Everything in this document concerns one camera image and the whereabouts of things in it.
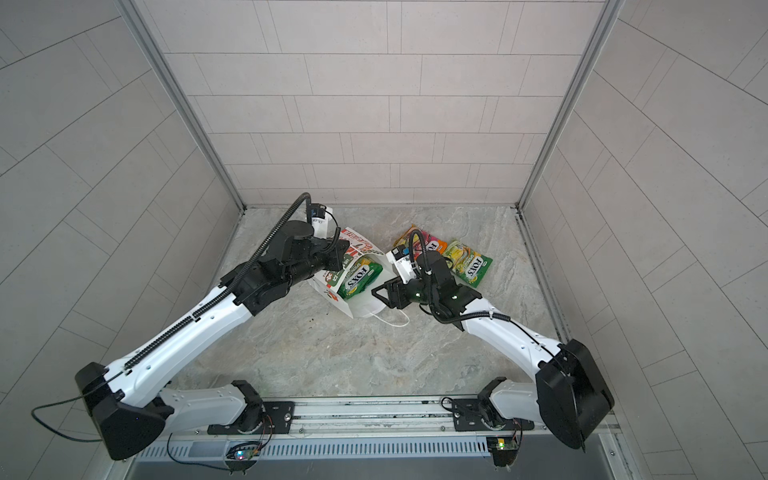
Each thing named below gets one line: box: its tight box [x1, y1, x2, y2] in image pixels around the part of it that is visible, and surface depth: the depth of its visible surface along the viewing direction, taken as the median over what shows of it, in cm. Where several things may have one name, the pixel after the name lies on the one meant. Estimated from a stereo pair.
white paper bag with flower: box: [307, 227, 390, 319], surface depth 89 cm
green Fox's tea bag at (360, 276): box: [337, 256, 383, 300], surface depth 91 cm
